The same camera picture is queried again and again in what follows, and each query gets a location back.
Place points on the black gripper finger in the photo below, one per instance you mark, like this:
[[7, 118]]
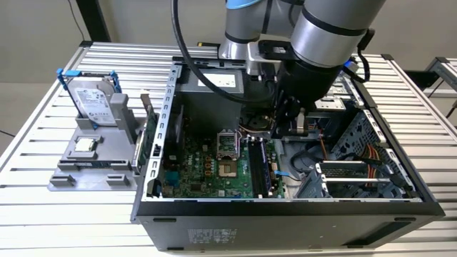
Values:
[[291, 125], [279, 117]]

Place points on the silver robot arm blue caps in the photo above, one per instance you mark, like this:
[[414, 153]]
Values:
[[322, 40]]

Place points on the round black speaker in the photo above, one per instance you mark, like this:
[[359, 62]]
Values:
[[255, 121]]

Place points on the silver metal disk bay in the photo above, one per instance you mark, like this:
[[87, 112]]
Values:
[[330, 104]]

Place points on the grey power supply unit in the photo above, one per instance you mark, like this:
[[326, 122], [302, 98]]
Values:
[[211, 112]]

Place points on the grey perforated drive cage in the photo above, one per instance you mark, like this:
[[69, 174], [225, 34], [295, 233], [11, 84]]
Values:
[[352, 166]]

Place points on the CPU socket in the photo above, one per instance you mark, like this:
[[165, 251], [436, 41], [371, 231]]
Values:
[[229, 168]]

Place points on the black table corner cap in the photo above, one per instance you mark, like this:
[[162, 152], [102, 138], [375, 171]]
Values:
[[387, 57], [86, 43]]

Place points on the green motherboard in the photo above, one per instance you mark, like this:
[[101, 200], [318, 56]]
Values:
[[233, 184]]

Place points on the yellow black connector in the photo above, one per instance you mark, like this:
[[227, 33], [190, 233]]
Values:
[[206, 44]]

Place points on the blue board connector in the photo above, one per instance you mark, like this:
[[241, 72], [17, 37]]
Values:
[[173, 178]]

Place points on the metal slat side table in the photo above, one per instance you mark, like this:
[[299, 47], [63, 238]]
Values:
[[443, 65]]

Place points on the black PC case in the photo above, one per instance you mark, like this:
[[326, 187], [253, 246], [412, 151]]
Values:
[[250, 227]]

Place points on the grey plastic parts rack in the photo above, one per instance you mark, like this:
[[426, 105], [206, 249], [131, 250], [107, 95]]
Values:
[[107, 150]]

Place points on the hard disk in blue carrier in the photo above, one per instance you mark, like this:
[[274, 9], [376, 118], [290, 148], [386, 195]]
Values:
[[90, 101]]

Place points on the silver CPU chip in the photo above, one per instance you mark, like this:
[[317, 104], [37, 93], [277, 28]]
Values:
[[85, 146]]

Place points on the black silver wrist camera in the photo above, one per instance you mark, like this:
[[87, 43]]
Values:
[[275, 51]]

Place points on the green graphics card metal bracket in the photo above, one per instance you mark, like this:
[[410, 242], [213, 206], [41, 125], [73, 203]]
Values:
[[151, 128]]

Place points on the black frame post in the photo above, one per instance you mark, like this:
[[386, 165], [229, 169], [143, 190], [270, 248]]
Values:
[[94, 21]]

